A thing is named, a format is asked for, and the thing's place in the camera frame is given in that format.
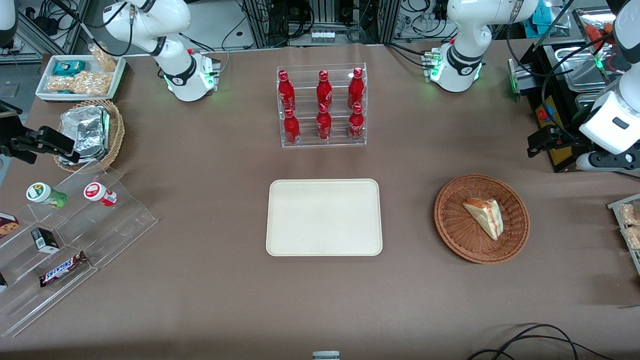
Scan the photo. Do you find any clear acrylic stepped display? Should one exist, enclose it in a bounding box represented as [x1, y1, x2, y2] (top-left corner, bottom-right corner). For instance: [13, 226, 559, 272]
[0, 159, 160, 339]

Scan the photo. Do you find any silver foil food package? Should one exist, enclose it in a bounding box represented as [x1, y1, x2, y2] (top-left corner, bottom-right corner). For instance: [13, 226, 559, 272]
[58, 104, 111, 166]

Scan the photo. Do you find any teal box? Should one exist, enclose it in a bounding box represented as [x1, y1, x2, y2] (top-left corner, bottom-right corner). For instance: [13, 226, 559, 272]
[531, 2, 572, 37]

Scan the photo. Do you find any Snickers chocolate bar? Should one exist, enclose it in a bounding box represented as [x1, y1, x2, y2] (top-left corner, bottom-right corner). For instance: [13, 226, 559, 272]
[38, 250, 90, 288]

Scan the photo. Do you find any black cable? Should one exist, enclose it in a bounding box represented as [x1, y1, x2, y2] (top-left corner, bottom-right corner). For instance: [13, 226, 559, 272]
[467, 323, 617, 360]

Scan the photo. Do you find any light wicker basket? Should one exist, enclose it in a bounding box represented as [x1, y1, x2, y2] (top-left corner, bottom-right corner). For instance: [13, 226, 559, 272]
[52, 98, 126, 174]

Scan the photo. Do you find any red cola bottle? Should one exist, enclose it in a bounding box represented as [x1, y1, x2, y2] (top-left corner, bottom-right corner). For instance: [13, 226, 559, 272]
[277, 69, 296, 113]
[348, 102, 365, 141]
[316, 103, 333, 141]
[347, 67, 365, 108]
[316, 69, 333, 108]
[283, 108, 301, 145]

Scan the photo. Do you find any cream rectangular tray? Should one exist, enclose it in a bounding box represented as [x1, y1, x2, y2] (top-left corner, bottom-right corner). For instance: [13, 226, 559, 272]
[265, 178, 384, 257]

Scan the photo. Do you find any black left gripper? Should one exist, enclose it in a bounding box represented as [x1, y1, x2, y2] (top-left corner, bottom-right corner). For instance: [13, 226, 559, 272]
[527, 124, 589, 159]

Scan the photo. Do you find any large clear bag of snacks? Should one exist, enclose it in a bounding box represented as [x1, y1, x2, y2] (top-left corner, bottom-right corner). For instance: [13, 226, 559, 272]
[46, 70, 112, 96]

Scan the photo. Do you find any small black carton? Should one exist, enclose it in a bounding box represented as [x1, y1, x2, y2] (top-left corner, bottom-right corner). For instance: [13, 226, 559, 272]
[30, 227, 61, 254]

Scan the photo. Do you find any teal snack packet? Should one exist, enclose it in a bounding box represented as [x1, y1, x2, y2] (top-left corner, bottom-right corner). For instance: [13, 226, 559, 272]
[52, 59, 87, 77]

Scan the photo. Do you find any black power adapter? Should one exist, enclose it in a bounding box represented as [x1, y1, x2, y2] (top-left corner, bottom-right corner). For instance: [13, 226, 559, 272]
[29, 14, 60, 37]

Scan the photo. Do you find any white plastic snack tray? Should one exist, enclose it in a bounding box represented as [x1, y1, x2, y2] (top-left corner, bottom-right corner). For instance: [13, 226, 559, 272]
[35, 53, 127, 103]

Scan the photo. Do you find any white tray with pastries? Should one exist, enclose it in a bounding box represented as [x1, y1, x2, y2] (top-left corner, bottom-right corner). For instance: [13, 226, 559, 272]
[607, 193, 640, 277]

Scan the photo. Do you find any green yogurt cup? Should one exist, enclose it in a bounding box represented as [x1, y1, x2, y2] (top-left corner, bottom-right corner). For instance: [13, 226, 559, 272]
[25, 182, 69, 209]

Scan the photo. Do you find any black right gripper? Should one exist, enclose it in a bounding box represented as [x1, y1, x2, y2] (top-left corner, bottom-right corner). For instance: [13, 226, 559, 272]
[0, 126, 77, 165]

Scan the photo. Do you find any round brown wicker basket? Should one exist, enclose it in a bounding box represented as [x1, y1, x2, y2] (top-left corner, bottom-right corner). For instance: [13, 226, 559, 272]
[433, 173, 531, 265]

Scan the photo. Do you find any small clear bag of snacks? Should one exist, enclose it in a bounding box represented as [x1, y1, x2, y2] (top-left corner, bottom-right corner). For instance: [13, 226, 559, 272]
[88, 43, 119, 73]

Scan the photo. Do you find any clear acrylic bottle rack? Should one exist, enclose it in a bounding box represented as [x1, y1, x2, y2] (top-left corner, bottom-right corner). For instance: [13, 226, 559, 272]
[276, 62, 368, 149]

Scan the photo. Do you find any triangle sandwich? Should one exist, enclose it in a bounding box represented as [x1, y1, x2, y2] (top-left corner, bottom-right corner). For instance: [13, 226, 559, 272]
[462, 197, 504, 242]

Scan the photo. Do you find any black food warmer machine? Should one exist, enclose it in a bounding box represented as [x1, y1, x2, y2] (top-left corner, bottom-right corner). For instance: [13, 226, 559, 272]
[507, 7, 640, 174]

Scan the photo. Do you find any cookie box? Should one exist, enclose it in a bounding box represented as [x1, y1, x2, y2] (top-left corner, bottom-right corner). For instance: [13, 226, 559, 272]
[0, 212, 21, 240]

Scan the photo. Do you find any red packaged food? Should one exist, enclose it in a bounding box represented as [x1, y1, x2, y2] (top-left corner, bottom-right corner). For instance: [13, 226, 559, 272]
[585, 22, 617, 47]

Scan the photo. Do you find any red yogurt cup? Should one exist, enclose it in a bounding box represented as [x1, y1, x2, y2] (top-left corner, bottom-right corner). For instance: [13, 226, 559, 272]
[83, 181, 119, 208]

